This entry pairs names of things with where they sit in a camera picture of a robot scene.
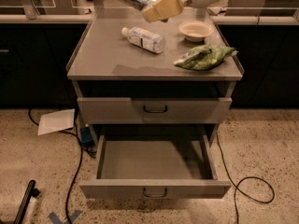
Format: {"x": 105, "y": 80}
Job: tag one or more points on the clear plastic water bottle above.
{"x": 144, "y": 39}

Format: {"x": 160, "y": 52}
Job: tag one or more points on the grey metal drawer cabinet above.
{"x": 106, "y": 65}

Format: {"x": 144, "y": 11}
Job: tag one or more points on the open lower grey drawer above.
{"x": 127, "y": 164}

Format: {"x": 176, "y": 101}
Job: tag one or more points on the closed upper grey drawer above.
{"x": 130, "y": 110}

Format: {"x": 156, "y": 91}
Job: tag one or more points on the green chip bag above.
{"x": 204, "y": 57}

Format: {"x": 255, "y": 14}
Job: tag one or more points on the blue power adapter box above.
{"x": 86, "y": 137}

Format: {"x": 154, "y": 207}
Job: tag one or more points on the black upper drawer handle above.
{"x": 155, "y": 110}

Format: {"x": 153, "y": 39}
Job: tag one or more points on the metal lower drawer handle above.
{"x": 155, "y": 193}

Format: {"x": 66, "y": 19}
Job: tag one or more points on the white paper bowl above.
{"x": 196, "y": 31}

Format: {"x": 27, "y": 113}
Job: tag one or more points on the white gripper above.
{"x": 164, "y": 9}

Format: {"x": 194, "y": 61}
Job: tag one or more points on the white paper sheet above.
{"x": 56, "y": 121}

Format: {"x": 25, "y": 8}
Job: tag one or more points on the black bar object on floor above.
{"x": 31, "y": 192}

